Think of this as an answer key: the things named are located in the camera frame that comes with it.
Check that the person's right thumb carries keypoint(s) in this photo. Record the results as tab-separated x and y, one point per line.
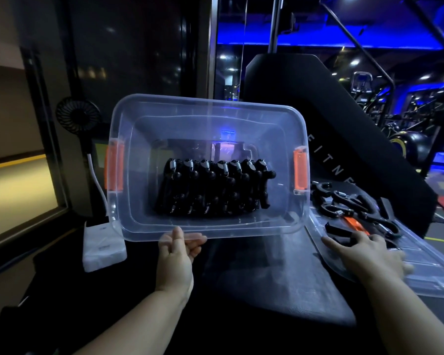
336	245

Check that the clear plastic storage box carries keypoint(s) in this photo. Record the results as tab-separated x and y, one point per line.
140	218

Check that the clear plastic box lid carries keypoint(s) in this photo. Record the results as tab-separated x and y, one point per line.
429	262

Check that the person's right hand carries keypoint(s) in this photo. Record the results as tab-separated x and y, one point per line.
370	258

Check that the black diagonal rail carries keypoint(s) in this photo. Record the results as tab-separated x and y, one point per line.
359	44

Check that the person's left thumb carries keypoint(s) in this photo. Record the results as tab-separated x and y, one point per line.
177	240

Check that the black and orange hand gripper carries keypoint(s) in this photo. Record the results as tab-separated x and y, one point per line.
340	228

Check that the metal pole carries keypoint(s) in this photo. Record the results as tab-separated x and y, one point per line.
276	22

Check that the black exercise ball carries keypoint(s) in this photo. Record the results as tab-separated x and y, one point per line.
410	147

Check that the small black fan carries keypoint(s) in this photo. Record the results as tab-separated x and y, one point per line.
78	115

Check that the person's left hand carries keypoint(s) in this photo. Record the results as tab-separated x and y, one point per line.
174	268

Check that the person's right forearm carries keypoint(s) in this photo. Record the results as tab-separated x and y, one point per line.
410	317

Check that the person's left forearm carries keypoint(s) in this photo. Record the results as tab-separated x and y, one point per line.
133	321

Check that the white power bank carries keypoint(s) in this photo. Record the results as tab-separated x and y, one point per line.
103	247

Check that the row of black hand grippers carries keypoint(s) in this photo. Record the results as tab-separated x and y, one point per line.
214	188

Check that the exercise bike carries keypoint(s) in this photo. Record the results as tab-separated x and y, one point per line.
362	84

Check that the black padded gym bench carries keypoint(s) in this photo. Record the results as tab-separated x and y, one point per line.
340	125

